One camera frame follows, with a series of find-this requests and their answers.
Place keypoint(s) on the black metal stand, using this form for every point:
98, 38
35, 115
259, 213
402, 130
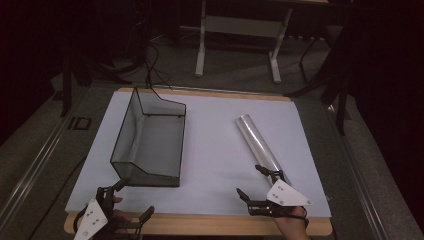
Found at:
336, 83
66, 83

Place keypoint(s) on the metal floor rail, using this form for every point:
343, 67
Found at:
358, 176
33, 170

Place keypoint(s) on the black floor socket frame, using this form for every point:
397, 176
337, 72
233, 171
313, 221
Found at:
80, 123

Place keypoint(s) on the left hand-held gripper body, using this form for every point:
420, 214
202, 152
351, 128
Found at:
90, 217

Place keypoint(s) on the silver foil roll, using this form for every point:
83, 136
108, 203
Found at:
256, 143

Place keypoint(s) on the white metal desk frame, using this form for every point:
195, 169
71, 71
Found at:
240, 26

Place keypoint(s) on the white table sheet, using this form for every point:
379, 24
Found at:
213, 156

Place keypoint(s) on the person's left hand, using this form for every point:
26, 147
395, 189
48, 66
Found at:
120, 217

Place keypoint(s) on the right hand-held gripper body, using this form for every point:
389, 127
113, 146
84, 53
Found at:
286, 196

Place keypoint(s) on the person's right hand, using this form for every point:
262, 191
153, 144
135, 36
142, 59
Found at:
294, 225

